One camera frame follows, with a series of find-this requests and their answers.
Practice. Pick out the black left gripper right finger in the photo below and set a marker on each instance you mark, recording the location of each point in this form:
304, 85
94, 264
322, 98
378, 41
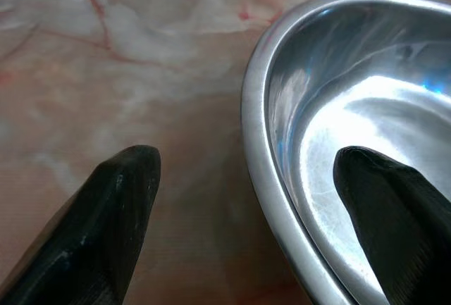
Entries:
394, 220

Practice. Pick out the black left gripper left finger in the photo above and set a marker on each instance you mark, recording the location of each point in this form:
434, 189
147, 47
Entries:
88, 234

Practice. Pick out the stainless steel bowl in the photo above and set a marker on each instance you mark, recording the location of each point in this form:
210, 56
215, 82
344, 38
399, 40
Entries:
317, 107

